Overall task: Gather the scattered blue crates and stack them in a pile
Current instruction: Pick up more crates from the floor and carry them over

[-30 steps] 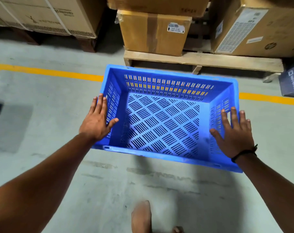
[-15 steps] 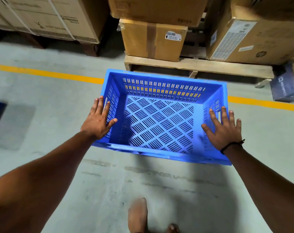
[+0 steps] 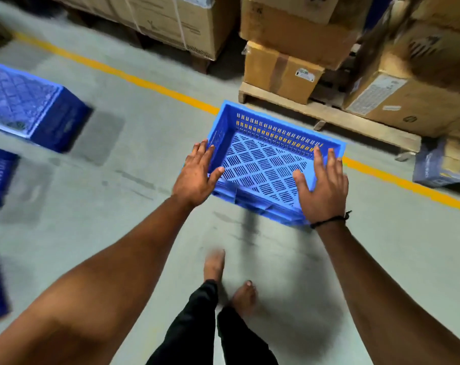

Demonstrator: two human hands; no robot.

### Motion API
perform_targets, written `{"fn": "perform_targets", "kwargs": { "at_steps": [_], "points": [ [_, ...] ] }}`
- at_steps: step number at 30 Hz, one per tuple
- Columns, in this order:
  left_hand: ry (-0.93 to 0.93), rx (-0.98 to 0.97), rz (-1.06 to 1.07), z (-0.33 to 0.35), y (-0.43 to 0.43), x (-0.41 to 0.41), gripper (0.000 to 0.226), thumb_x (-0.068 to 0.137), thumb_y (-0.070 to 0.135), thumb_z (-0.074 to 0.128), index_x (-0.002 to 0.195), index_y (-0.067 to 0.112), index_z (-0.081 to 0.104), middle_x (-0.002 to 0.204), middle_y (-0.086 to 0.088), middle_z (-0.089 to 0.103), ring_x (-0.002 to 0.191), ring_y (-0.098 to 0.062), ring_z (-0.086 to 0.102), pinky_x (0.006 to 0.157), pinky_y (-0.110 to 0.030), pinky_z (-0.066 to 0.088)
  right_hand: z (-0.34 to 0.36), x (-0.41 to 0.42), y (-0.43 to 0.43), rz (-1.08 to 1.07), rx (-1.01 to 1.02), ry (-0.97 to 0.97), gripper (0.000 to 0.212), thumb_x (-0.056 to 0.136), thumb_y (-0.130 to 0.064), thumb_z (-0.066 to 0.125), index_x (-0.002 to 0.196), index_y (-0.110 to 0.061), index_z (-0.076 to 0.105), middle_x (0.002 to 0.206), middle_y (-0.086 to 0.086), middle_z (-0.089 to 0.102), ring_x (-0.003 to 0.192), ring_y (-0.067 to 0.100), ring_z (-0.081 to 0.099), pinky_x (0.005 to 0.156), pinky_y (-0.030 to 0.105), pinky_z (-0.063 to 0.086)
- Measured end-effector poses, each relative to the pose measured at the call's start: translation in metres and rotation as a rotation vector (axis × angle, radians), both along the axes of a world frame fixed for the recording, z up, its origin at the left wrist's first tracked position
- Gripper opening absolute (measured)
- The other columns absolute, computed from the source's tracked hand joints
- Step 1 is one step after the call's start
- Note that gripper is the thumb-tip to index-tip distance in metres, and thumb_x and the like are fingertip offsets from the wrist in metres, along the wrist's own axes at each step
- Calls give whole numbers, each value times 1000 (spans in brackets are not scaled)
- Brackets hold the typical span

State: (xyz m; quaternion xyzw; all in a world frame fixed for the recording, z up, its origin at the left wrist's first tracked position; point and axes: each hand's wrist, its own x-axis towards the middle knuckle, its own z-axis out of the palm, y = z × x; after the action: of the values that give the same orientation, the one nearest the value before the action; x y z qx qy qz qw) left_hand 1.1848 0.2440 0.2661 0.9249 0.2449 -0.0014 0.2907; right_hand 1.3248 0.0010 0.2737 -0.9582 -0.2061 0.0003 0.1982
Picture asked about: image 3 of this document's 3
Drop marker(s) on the flat cardboard box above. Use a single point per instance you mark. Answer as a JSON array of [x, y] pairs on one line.
[[309, 5]]

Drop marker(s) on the person's right forearm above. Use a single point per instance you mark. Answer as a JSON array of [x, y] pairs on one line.
[[382, 300]]

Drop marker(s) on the person's right hand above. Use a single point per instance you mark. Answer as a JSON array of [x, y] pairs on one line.
[[325, 195]]

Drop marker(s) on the wide cardboard box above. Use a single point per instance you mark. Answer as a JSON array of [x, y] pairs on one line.
[[294, 32]]

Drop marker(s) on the small taped cardboard box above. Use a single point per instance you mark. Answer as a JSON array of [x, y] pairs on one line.
[[279, 74]]

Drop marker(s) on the large labelled cardboard box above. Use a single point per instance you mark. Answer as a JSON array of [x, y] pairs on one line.
[[416, 75]]

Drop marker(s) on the person's left thumb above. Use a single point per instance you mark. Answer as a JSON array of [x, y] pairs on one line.
[[216, 176]]

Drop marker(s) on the person's foot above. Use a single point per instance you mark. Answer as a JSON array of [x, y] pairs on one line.
[[214, 264], [244, 296]]

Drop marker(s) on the person's right foot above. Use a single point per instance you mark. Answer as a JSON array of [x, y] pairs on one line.
[[244, 296]]

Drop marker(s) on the person's black trousers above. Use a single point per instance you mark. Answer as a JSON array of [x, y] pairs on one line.
[[192, 334]]

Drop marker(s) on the blue printed carton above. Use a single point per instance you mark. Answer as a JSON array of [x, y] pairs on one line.
[[439, 165]]

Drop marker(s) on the blue perforated plastic crate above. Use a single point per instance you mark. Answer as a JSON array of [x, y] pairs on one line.
[[262, 167]]

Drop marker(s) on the person's right thumb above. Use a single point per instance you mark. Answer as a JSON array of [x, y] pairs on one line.
[[301, 181]]

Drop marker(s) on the black thread wristband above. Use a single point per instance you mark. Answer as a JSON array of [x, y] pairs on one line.
[[328, 221]]

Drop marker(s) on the person's left hand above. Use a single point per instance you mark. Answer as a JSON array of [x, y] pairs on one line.
[[192, 180]]

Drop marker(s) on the person's left middle finger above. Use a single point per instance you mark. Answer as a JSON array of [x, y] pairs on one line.
[[203, 151]]

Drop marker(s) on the overturned blue plastic crate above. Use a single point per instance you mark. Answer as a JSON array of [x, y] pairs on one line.
[[28, 104]]

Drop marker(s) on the person's right middle finger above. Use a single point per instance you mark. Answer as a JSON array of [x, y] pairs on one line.
[[331, 163]]

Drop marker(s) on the person's left forearm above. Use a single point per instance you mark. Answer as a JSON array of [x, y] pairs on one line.
[[100, 285]]

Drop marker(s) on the person's left foot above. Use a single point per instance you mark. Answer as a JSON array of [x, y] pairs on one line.
[[214, 264]]

